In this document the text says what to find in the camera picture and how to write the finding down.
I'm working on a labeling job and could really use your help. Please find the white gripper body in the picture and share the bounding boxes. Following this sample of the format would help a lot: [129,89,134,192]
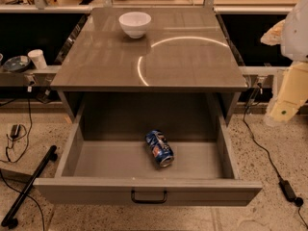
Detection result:
[280,0,308,62]

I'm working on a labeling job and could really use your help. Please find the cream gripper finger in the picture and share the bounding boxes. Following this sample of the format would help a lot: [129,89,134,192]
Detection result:
[264,62,308,127]
[261,20,285,46]

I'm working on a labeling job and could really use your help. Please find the blue pepsi can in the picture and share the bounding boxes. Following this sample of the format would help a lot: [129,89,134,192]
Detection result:
[145,130,174,167]

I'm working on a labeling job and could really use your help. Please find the open grey drawer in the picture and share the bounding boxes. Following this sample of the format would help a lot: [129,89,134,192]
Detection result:
[35,92,262,206]

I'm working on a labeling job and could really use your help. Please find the black power adapter right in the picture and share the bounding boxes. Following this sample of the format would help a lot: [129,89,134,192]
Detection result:
[279,178,296,202]

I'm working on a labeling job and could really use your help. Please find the black power adapter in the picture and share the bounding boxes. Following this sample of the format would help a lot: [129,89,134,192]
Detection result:
[10,124,20,139]
[279,178,296,202]

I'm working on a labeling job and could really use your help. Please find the white ceramic bowl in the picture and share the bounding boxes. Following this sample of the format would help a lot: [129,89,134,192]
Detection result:
[118,12,151,39]

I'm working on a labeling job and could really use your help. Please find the white paper cup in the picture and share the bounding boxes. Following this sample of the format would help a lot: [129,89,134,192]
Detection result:
[28,49,47,69]

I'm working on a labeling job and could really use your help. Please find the dark blue plate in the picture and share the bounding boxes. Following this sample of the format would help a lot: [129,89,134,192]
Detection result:
[3,56,31,72]

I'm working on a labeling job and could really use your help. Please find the black power adapter left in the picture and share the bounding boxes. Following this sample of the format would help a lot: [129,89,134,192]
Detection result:
[10,124,20,139]

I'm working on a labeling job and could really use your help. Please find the black bar on floor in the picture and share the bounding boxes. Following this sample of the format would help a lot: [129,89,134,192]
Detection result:
[1,145,58,229]

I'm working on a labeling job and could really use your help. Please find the black cable right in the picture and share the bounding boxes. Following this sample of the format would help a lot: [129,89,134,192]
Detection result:
[243,84,308,228]

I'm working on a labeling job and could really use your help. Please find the black cable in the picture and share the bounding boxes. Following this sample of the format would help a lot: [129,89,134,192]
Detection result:
[0,87,34,165]
[243,84,308,228]

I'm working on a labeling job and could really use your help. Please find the black drawer handle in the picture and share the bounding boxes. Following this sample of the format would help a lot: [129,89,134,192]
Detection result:
[131,191,167,205]

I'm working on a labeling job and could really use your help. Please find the black cable left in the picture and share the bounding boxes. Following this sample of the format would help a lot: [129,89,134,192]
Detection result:
[0,87,34,165]

